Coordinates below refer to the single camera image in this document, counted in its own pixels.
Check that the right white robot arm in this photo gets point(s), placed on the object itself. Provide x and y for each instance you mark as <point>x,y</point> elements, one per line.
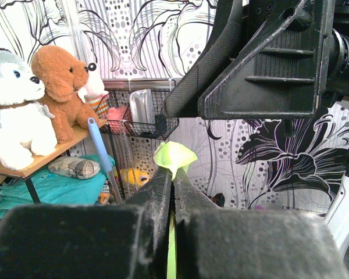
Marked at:
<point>305,153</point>

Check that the yellow plush toy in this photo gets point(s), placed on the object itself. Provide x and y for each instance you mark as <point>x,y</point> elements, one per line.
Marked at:
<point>133,178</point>

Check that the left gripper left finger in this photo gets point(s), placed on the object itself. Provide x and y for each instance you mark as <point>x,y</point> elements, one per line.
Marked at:
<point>128,240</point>

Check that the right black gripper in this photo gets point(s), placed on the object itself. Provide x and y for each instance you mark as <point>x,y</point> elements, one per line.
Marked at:
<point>281,73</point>

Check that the white plush dog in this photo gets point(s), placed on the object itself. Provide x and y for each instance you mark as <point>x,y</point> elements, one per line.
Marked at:
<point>25,124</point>

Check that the teal cloth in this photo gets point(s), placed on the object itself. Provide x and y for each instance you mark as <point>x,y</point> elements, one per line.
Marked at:
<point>52,189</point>

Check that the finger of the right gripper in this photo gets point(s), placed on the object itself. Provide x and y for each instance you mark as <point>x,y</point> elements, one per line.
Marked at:
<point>224,42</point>

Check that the brown teddy bear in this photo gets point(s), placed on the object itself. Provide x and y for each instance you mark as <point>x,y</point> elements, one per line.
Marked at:
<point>63,76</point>

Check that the pink plush toy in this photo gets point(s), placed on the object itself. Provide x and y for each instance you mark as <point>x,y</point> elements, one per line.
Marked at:
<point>94,87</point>

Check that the silver foil pouch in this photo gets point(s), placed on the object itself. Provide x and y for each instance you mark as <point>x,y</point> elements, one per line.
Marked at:
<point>142,106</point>

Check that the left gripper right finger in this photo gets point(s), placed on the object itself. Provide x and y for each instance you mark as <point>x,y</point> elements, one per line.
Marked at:
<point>215,242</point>

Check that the black wire basket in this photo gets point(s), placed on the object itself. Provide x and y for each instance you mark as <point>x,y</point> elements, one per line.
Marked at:
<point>115,108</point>

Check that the green plastic trash bag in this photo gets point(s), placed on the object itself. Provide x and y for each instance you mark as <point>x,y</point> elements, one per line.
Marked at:
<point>173,156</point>

